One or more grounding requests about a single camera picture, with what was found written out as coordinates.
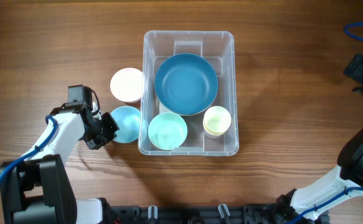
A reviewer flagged pale pink small bowl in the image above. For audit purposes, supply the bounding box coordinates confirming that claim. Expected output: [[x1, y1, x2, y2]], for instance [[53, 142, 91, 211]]
[[110, 68, 143, 103]]

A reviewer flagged blue cable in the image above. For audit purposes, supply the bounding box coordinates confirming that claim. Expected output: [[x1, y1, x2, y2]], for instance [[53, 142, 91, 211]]
[[343, 22, 363, 50], [0, 115, 59, 224]]

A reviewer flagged clear plastic storage container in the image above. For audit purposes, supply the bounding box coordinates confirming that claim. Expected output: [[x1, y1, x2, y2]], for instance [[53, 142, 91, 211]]
[[138, 30, 239, 156]]

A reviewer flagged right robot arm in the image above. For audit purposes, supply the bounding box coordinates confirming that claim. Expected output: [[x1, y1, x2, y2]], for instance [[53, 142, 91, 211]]
[[271, 54, 363, 223]]

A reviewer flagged yellow plastic cup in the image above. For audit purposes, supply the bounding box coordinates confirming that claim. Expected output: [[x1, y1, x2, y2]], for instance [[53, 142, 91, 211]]
[[203, 123, 227, 136]]

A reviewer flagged right blue cable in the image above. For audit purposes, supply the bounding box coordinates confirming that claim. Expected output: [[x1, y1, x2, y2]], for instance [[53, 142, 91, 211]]
[[343, 22, 363, 50]]

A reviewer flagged white label in container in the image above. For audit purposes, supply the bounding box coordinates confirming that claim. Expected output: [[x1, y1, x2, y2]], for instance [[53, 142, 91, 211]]
[[159, 103, 169, 114]]

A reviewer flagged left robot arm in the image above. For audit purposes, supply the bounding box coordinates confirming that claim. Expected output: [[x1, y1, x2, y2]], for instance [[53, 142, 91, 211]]
[[0, 85, 119, 223]]

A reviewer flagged left blue cable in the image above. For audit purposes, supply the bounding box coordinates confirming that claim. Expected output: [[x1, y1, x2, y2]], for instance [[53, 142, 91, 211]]
[[0, 115, 59, 224]]

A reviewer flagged cream plastic cup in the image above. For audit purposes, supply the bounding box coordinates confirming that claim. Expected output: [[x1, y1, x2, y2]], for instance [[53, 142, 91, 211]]
[[203, 106, 232, 132]]

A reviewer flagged dark blue bowl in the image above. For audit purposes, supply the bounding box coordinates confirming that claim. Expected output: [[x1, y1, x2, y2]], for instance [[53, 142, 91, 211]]
[[154, 53, 219, 116]]

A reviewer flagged mint green small bowl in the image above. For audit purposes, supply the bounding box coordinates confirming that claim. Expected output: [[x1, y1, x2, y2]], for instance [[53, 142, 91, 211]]
[[148, 112, 188, 150]]

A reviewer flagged light blue small bowl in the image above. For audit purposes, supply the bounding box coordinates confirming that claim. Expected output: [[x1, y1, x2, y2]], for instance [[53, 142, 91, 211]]
[[110, 106, 140, 144]]

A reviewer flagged pink plastic cup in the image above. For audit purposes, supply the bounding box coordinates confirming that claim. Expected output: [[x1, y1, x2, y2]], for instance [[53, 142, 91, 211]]
[[204, 130, 224, 139]]

